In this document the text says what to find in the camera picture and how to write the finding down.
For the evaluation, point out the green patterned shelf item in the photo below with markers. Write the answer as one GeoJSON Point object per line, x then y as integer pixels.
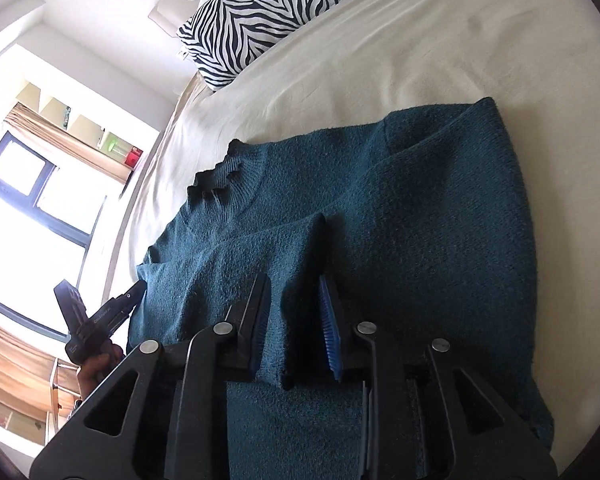
{"type": "Point", "coordinates": [67, 116]}

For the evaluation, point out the zebra print pillow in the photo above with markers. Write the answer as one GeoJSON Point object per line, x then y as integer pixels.
{"type": "Point", "coordinates": [260, 10]}

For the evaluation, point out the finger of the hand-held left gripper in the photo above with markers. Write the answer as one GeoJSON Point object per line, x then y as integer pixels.
{"type": "Point", "coordinates": [72, 305]}
{"type": "Point", "coordinates": [120, 307]}

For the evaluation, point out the teal knitted sweater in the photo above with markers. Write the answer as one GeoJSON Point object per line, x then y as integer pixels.
{"type": "Point", "coordinates": [380, 210]}

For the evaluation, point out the beige upholstered headboard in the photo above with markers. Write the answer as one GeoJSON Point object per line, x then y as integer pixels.
{"type": "Point", "coordinates": [172, 15]}

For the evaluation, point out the black framed window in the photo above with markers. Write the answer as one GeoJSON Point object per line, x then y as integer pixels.
{"type": "Point", "coordinates": [15, 172]}

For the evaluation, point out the red storage box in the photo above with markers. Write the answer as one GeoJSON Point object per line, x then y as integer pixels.
{"type": "Point", "coordinates": [132, 156]}

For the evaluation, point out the cream wall shelf unit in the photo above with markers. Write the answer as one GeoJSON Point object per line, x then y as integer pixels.
{"type": "Point", "coordinates": [55, 107]}

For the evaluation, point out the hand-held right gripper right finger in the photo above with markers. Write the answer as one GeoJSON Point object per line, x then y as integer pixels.
{"type": "Point", "coordinates": [330, 332]}

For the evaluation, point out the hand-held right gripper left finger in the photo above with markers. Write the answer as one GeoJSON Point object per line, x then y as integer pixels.
{"type": "Point", "coordinates": [259, 332]}

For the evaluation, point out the beige curtain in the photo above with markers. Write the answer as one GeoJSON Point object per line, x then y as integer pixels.
{"type": "Point", "coordinates": [15, 360]}
{"type": "Point", "coordinates": [70, 145]}

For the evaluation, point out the person's left hand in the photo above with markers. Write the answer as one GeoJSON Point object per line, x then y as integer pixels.
{"type": "Point", "coordinates": [94, 370]}

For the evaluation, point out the bed with cream sheet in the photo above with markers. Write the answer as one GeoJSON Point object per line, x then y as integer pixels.
{"type": "Point", "coordinates": [380, 60]}

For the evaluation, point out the green desk lamp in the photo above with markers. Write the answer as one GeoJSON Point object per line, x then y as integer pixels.
{"type": "Point", "coordinates": [111, 146]}

